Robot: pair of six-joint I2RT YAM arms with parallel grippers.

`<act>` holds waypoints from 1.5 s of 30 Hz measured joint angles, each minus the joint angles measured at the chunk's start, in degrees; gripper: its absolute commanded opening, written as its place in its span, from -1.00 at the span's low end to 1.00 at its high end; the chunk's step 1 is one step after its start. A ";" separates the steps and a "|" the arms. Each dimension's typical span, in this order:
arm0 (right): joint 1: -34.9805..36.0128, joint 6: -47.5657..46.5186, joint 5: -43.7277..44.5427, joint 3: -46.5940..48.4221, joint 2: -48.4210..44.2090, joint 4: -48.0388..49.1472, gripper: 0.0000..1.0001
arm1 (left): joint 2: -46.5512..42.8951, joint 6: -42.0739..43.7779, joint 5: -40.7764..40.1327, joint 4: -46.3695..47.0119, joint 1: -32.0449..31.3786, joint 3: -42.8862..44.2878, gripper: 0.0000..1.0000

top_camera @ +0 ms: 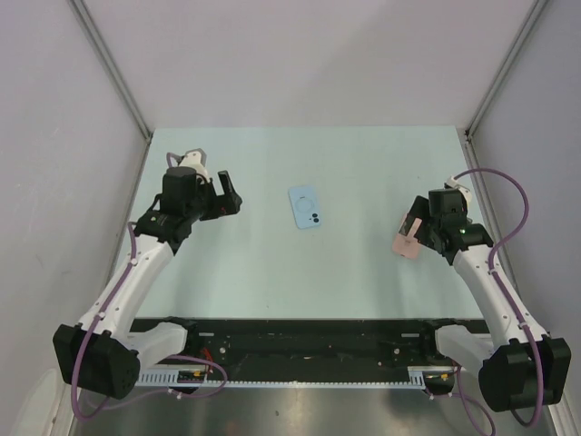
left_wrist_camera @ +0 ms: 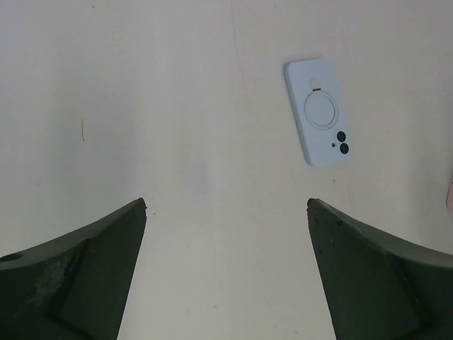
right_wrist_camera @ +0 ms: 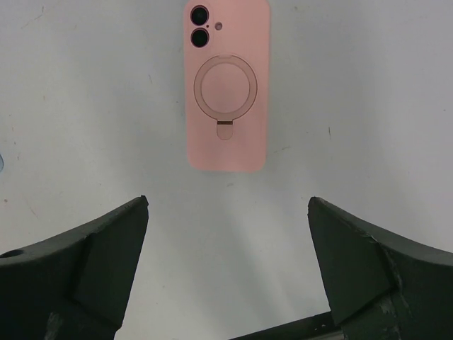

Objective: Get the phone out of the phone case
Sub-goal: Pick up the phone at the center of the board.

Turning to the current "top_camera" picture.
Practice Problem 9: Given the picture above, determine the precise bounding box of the pink phone case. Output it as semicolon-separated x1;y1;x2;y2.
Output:
392;230;421;260

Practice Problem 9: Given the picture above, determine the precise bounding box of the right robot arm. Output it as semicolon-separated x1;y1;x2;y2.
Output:
398;186;571;412

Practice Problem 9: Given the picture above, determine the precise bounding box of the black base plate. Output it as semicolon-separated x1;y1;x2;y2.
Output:
126;317;491;382

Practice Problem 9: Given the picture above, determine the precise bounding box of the white cable duct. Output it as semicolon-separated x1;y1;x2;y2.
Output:
135;366;455;390

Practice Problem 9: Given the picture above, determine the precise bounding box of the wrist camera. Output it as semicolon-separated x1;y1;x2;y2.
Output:
178;148;210;180
444;176;473;205

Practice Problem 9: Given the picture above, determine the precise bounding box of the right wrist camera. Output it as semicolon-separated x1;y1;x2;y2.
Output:
444;176;473;205

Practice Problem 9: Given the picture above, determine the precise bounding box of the blue cased phone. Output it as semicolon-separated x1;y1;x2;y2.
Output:
288;185;321;230

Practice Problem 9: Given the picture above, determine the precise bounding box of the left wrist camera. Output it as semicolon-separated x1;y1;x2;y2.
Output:
178;148;210;180

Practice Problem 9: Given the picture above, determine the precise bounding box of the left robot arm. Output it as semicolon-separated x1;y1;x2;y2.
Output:
53;166;242;400

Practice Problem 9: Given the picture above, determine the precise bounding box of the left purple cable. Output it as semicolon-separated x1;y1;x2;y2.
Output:
71;152;228;421

